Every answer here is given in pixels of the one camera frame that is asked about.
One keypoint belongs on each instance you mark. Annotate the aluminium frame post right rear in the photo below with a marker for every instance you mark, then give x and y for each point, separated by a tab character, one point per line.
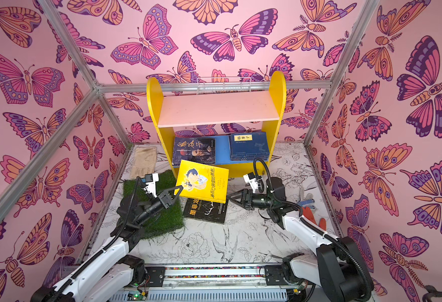
358	31

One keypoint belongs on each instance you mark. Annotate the black book gold title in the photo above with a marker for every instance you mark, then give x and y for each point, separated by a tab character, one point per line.
212	212

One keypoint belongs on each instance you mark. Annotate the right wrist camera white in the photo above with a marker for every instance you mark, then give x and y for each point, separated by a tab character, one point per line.
255	182

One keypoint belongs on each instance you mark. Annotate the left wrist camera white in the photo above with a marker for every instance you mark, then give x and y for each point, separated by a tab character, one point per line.
149	184

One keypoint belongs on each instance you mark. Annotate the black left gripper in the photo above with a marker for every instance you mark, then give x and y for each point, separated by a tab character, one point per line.
166	203

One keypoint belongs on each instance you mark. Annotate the yellow wooden bookshelf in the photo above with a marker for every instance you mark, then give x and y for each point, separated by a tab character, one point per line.
167	113

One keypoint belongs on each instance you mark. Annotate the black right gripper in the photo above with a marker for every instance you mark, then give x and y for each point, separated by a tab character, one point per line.
246	198

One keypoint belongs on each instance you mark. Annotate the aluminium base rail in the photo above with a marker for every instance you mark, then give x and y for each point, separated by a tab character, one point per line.
214	274

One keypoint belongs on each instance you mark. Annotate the small green circuit board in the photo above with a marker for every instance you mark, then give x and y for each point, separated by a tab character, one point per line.
136	296

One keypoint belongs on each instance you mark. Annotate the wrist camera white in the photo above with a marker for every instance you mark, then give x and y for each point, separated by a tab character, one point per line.
255	182
149	184

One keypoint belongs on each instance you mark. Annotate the dark portrait cover book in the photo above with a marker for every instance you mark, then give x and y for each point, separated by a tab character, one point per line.
201	150

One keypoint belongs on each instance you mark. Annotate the green artificial grass mat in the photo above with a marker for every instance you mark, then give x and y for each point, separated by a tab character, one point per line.
137	190

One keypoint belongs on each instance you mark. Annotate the yellow black book bottom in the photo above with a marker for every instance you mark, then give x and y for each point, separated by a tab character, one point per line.
202	182

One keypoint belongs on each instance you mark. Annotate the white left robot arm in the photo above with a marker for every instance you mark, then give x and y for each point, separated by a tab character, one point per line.
112	267

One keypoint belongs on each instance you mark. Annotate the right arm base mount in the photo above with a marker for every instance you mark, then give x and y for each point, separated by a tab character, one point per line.
281	274

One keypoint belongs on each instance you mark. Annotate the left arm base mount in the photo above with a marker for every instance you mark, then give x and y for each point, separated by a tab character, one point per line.
149	275

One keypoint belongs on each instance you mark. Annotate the beige cloth glove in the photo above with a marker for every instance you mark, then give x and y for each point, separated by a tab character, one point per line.
145	159

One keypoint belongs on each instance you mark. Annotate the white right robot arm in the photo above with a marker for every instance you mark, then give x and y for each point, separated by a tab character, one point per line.
334	263

